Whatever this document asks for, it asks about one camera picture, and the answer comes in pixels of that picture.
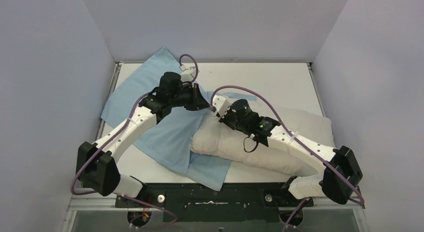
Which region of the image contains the white pillow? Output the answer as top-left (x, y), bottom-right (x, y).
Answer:
top-left (190, 106), bottom-right (335, 177)

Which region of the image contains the green and blue pillowcase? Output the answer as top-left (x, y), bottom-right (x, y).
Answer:
top-left (100, 46), bottom-right (258, 192)

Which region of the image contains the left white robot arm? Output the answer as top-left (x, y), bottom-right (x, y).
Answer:
top-left (74, 69), bottom-right (209, 206)

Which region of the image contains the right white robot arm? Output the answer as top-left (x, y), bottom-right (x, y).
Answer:
top-left (212, 95), bottom-right (363, 206)

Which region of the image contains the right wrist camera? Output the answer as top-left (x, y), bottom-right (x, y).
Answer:
top-left (212, 95), bottom-right (231, 118)

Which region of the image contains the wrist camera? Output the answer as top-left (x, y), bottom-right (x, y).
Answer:
top-left (179, 65), bottom-right (197, 83)
top-left (212, 95), bottom-right (231, 118)

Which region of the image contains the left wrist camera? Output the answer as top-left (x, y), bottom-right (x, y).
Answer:
top-left (179, 65), bottom-right (197, 83)

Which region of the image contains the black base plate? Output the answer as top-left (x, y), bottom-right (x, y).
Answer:
top-left (114, 182), bottom-right (314, 224)

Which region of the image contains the aluminium frame rail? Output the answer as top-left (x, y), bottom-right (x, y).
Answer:
top-left (60, 62), bottom-right (122, 232)

